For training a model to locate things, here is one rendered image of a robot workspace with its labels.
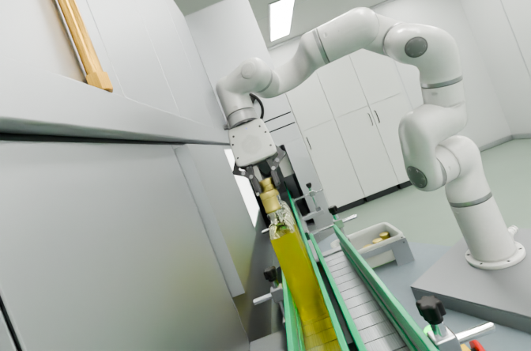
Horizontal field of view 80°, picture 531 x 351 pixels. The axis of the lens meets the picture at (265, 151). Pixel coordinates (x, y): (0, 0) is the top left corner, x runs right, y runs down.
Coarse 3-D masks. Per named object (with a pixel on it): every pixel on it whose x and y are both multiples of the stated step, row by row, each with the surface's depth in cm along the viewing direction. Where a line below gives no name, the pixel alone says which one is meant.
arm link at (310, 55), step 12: (312, 36) 70; (300, 48) 74; (312, 48) 70; (300, 60) 77; (312, 60) 71; (324, 60) 71; (276, 72) 84; (288, 72) 82; (300, 72) 79; (312, 72) 75; (276, 84) 80; (288, 84) 82; (300, 84) 81; (264, 96) 82
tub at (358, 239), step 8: (384, 224) 115; (360, 232) 116; (368, 232) 116; (376, 232) 116; (392, 232) 109; (400, 232) 102; (336, 240) 117; (352, 240) 116; (360, 240) 116; (368, 240) 116; (384, 240) 100; (392, 240) 100; (360, 248) 116; (368, 248) 100
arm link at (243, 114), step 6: (246, 108) 76; (252, 108) 77; (234, 114) 76; (240, 114) 75; (246, 114) 75; (252, 114) 76; (228, 120) 77; (234, 120) 75; (240, 120) 75; (228, 126) 78
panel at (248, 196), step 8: (232, 160) 128; (232, 168) 120; (240, 176) 134; (240, 184) 125; (248, 184) 150; (248, 192) 139; (248, 200) 129; (248, 208) 121; (256, 208) 145; (256, 216) 134
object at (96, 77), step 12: (60, 0) 41; (72, 0) 41; (72, 12) 41; (72, 24) 41; (84, 24) 42; (72, 36) 41; (84, 36) 41; (84, 48) 41; (84, 60) 41; (96, 60) 42; (96, 72) 41; (96, 84) 41; (108, 84) 42
